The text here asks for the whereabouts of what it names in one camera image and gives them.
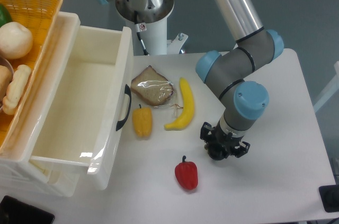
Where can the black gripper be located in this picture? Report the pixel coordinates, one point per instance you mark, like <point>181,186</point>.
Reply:
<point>232,141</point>

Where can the dark purple mangosteen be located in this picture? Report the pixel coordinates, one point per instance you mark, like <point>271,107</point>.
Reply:
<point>216,151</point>

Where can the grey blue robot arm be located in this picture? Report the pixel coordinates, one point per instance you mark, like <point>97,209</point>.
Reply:
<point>244,101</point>

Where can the yellow banana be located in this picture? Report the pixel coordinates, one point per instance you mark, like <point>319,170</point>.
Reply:
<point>188,110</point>

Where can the red bell pepper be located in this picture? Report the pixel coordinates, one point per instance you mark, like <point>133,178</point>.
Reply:
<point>186,174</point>

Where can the yellow bell pepper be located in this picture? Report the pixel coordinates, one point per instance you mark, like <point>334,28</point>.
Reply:
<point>142,120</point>

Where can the wrapped brown bread slice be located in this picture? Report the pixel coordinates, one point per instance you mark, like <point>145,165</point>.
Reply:
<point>156,90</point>

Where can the black device bottom right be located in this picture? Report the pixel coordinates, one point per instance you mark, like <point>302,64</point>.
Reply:
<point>329,197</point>

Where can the black device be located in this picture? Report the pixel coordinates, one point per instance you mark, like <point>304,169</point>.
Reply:
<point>329,197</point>
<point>15,211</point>

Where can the white plastic drawer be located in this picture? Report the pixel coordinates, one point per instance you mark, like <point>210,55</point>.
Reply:
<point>78,137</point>

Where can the beige peanut shaped bread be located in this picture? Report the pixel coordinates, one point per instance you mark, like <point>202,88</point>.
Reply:
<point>15,89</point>

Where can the black device bottom left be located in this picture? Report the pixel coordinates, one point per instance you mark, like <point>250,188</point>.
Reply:
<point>15,211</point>

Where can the light brown bread roll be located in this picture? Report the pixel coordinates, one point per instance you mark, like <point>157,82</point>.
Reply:
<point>5,77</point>

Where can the white round bun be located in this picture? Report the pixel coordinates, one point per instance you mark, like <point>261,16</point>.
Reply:
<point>16,41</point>

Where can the green vegetable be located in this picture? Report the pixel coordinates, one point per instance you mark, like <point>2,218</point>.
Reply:
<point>5,16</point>

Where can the black drawer handle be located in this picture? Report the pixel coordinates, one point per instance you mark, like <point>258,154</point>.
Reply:
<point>125,109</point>

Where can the white frame right edge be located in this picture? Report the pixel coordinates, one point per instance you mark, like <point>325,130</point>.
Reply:
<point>327,92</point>

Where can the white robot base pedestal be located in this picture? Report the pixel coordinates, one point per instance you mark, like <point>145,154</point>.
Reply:
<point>148,21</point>

